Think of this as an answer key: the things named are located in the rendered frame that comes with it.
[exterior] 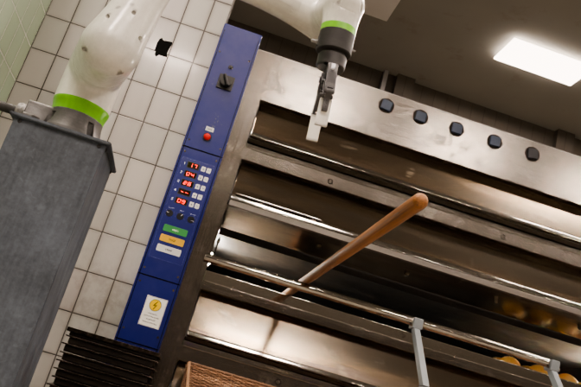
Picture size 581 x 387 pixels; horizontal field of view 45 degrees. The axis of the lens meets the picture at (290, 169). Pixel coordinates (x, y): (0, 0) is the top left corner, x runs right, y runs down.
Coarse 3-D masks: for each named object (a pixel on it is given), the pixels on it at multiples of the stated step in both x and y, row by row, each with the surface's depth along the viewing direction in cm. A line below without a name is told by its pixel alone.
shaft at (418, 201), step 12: (408, 204) 129; (420, 204) 126; (396, 216) 136; (408, 216) 133; (372, 228) 152; (384, 228) 145; (360, 240) 162; (372, 240) 156; (336, 252) 185; (348, 252) 174; (324, 264) 198; (336, 264) 190; (312, 276) 217; (288, 288) 259
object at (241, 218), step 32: (224, 224) 267; (256, 224) 261; (288, 224) 255; (320, 256) 272; (352, 256) 265; (384, 256) 259; (448, 288) 270; (480, 288) 263; (544, 320) 275; (576, 320) 268
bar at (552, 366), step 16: (208, 256) 224; (240, 272) 225; (256, 272) 225; (304, 288) 226; (320, 288) 228; (352, 304) 228; (368, 304) 228; (400, 320) 229; (416, 320) 229; (416, 336) 224; (448, 336) 231; (464, 336) 231; (416, 352) 219; (512, 352) 232; (528, 352) 233; (544, 368) 235; (560, 384) 226
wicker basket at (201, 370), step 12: (192, 372) 244; (204, 372) 245; (216, 372) 246; (192, 384) 242; (204, 384) 243; (216, 384) 244; (228, 384) 245; (240, 384) 246; (252, 384) 247; (264, 384) 248
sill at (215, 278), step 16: (208, 272) 260; (240, 288) 260; (256, 288) 261; (288, 304) 261; (304, 304) 262; (336, 320) 263; (352, 320) 264; (368, 320) 265; (400, 336) 265; (448, 352) 266; (464, 352) 268; (496, 368) 268; (512, 368) 269; (576, 384) 271
